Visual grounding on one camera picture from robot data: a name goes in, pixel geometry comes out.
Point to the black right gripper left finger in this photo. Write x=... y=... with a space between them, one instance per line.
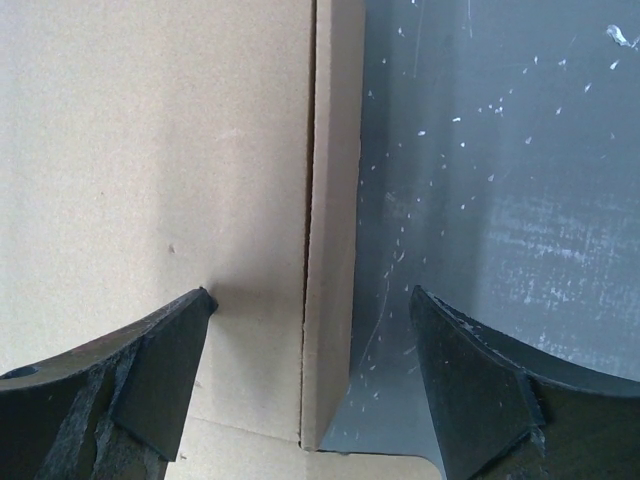
x=112 y=408

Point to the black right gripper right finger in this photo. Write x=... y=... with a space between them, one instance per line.
x=502 y=409

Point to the brown cardboard box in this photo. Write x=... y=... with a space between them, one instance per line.
x=152 y=147

